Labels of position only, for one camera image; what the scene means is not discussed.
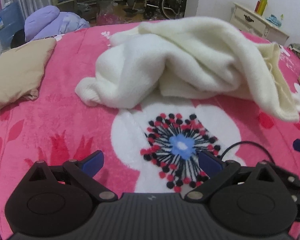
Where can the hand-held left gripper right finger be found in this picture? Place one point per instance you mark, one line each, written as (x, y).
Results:
(210, 163)

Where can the pink plastic bag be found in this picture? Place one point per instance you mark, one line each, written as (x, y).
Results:
(110, 16)

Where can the purple down jacket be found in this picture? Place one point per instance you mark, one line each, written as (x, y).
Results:
(47, 20)

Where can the pink floral blanket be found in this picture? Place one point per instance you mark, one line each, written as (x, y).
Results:
(52, 117)

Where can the blue cloth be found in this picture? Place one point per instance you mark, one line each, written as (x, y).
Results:
(273, 20)

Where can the black bag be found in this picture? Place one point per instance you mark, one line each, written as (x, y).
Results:
(18, 40)

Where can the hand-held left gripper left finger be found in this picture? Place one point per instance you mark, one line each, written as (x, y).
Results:
(92, 163)

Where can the red bottle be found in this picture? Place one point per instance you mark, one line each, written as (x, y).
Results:
(257, 5)

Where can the black wheelchair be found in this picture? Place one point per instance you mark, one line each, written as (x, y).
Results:
(160, 0)

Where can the beige pillow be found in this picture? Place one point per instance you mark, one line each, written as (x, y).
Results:
(17, 72)

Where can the cream nightstand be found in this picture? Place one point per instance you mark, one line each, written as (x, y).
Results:
(255, 22)

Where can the white deer sweater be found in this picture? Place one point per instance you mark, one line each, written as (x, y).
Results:
(165, 67)

